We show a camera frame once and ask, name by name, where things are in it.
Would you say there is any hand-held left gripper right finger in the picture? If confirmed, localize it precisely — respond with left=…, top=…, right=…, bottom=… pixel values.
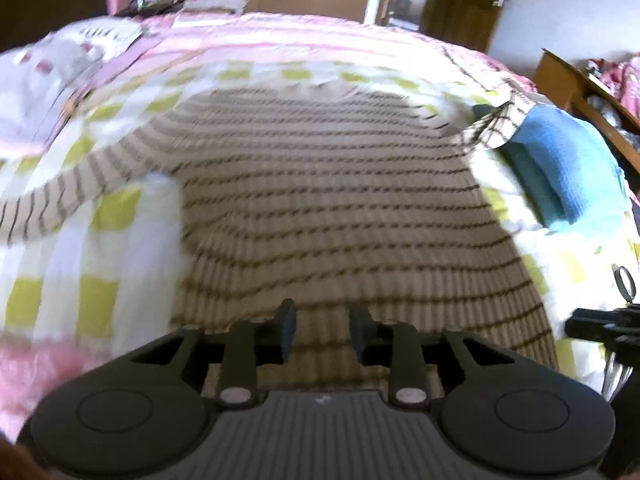
left=349, top=305, right=521, bottom=407

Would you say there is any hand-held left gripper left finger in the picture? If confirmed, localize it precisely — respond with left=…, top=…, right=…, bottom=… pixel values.
left=131, top=299, right=299, bottom=407

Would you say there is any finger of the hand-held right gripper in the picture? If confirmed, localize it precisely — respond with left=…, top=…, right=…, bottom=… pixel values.
left=565, top=306, right=623, bottom=343

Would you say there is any beige striped knit sweater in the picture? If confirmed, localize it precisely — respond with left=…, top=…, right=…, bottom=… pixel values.
left=0, top=85, right=558, bottom=396

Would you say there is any blue folded knit sweater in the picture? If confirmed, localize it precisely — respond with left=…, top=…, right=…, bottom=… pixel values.
left=472, top=104, right=632, bottom=228

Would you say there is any yellow white checked bedsheet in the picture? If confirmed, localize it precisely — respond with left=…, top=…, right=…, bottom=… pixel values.
left=0, top=57, right=640, bottom=401

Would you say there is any wooden side table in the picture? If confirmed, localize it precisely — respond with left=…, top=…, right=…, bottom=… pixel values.
left=532, top=48, right=640, bottom=181

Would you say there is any pink fluffy blanket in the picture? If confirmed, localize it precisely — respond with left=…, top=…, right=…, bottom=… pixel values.
left=0, top=342, right=118, bottom=448

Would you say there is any pink striped quilt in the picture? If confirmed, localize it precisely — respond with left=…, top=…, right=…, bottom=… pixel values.
left=45, top=10, right=538, bottom=111

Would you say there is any white pink-dotted cloth bag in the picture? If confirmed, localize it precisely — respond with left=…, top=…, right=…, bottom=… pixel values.
left=0, top=16, right=146, bottom=158

